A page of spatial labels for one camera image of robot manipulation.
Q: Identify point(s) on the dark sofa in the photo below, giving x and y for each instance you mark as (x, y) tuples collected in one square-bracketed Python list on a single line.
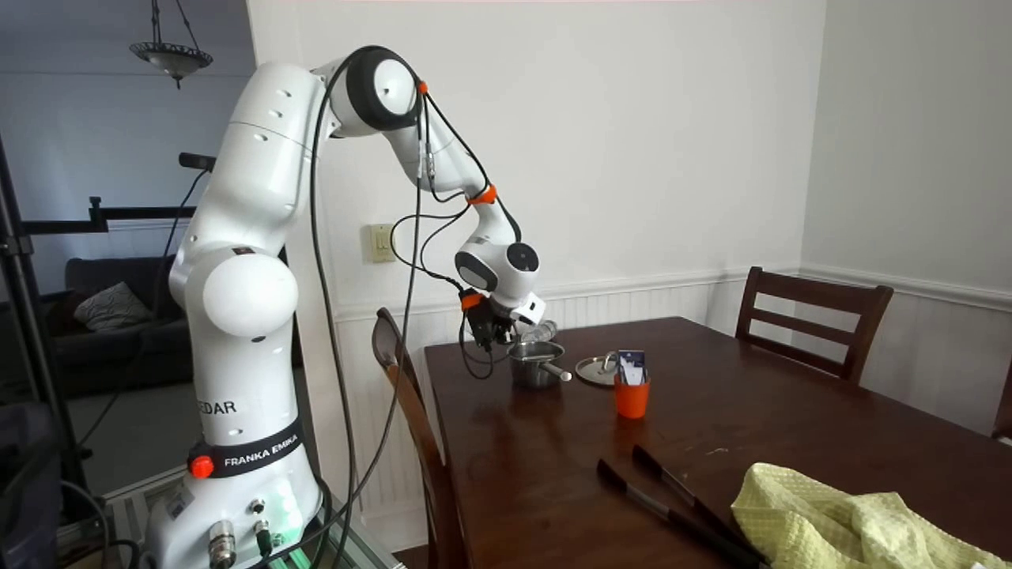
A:
[(126, 357)]

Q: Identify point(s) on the hanging ceiling lamp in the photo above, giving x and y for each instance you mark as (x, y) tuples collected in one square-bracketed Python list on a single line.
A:
[(171, 59)]

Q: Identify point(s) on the grey metal pot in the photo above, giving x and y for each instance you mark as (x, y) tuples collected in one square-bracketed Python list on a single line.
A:
[(535, 365)]

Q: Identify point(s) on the black tripod stand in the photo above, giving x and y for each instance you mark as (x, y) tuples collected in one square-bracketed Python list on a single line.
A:
[(38, 449)]

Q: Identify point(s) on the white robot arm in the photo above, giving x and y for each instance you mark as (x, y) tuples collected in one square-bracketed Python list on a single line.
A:
[(251, 488)]

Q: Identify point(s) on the grey sofa pillow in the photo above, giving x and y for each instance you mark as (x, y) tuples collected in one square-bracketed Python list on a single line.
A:
[(113, 308)]

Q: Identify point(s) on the black tongs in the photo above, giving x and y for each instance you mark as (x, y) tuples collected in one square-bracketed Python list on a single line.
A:
[(689, 512)]

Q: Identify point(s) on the dark wooden chair left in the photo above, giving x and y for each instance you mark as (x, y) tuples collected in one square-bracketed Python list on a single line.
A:
[(445, 536)]

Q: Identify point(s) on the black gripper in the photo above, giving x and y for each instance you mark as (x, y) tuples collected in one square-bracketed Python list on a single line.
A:
[(489, 326)]

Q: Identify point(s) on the dark wooden chair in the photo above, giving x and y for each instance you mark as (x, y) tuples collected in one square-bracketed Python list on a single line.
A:
[(816, 324), (445, 536)]

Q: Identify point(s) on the dark wooden chair right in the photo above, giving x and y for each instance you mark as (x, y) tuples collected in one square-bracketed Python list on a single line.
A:
[(816, 324)]

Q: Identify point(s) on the green and white cloth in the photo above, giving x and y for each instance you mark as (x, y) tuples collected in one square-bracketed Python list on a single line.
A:
[(801, 524)]

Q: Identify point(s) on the orange cup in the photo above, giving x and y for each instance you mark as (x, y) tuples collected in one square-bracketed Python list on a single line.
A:
[(631, 388)]

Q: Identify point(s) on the wall outlet plate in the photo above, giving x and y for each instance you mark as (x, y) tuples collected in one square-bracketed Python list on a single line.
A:
[(378, 249)]

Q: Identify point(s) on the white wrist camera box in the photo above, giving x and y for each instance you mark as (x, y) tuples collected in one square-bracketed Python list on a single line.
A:
[(531, 310)]

